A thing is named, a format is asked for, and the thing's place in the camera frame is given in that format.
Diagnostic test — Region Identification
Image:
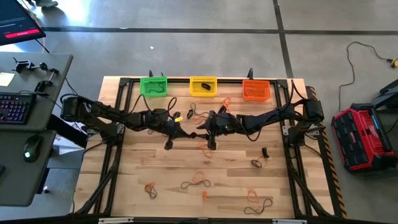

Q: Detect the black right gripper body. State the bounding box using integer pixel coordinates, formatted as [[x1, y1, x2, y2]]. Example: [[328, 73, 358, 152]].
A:
[[205, 111, 240, 150]]

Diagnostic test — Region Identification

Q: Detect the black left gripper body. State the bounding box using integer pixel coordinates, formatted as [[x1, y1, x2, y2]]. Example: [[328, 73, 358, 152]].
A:
[[160, 111, 184, 151]]

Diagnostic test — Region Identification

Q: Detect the yellow plastic basket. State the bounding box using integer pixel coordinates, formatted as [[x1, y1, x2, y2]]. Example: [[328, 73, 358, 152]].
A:
[[189, 76, 218, 98]]

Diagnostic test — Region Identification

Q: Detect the orange plastic basket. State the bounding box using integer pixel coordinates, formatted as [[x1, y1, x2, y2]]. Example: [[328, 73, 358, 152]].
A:
[[242, 79, 271, 102]]

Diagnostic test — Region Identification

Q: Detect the green plastic basket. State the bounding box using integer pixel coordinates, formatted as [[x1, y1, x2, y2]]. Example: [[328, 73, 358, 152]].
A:
[[139, 76, 169, 98]]

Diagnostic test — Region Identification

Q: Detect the black desk leg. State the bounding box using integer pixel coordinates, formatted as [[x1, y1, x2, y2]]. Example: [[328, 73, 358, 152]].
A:
[[46, 114, 90, 149]]

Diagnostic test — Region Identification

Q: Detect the white paper sheet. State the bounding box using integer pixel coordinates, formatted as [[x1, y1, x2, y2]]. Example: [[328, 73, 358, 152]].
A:
[[53, 133, 82, 156]]

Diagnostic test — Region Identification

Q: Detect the black yellow hazard strip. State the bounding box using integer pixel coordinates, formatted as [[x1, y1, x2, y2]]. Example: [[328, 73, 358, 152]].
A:
[[306, 86, 348, 218]]

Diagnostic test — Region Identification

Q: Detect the red black tool case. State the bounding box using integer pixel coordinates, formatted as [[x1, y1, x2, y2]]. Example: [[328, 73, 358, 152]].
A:
[[331, 103, 398, 174]]

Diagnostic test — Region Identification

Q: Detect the black desk clamp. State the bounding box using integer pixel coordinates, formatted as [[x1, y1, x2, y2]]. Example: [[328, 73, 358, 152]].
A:
[[33, 67, 60, 96], [12, 57, 49, 74]]

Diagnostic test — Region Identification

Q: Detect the black computer mouse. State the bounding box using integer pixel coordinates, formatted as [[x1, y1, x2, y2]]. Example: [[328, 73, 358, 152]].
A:
[[23, 134, 44, 164]]

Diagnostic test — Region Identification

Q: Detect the backlit black keyboard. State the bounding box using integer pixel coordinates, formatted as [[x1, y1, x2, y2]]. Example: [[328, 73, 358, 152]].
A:
[[0, 92, 37, 126]]

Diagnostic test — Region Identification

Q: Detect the grey desk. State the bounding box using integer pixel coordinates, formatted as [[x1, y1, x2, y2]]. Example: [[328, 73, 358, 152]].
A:
[[0, 52, 74, 208]]

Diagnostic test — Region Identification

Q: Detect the black floor equipment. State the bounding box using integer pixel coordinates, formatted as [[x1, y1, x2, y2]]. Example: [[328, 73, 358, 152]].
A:
[[371, 78, 398, 110]]

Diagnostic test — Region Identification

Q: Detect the white paper note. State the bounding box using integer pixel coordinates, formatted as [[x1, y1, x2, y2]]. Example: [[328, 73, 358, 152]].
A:
[[0, 72, 16, 87]]

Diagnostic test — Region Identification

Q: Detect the monitor with red bar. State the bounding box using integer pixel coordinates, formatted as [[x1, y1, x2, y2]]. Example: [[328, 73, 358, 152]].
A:
[[0, 0, 47, 47]]

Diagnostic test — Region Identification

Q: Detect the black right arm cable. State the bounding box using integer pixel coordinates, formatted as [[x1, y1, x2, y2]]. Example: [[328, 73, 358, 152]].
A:
[[236, 119, 265, 142]]

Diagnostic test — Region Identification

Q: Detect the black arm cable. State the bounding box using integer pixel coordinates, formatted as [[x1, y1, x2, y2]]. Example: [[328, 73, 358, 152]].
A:
[[129, 94, 178, 118], [236, 119, 265, 142]]

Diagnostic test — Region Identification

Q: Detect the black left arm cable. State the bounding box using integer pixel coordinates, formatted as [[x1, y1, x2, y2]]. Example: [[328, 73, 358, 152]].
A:
[[129, 94, 178, 118]]

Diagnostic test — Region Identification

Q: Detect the black aluminium table frame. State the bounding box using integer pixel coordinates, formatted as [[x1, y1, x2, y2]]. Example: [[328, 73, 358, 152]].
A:
[[73, 77, 335, 218]]

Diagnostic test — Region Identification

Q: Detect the white metal bracket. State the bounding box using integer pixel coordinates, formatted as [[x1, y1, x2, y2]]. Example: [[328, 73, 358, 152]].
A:
[[98, 217, 134, 224], [272, 218, 308, 224]]

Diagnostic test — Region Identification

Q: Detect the black floor cable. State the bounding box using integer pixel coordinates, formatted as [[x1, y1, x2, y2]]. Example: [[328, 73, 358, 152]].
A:
[[338, 41, 392, 112]]

